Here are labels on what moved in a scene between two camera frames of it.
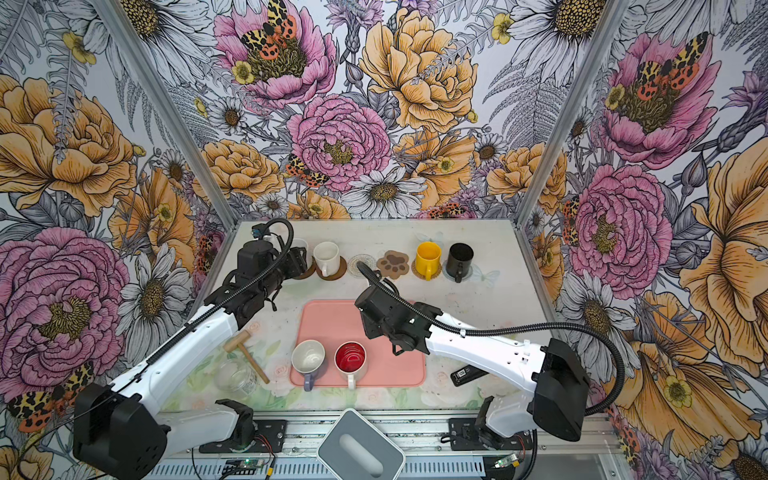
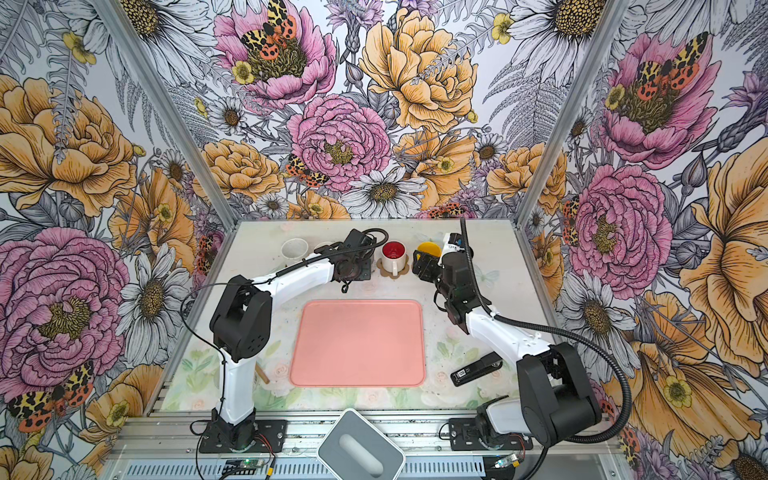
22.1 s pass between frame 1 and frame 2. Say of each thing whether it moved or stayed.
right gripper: moved
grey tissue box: stayed
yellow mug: stayed
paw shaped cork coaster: stayed
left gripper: moved
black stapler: stayed
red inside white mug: moved
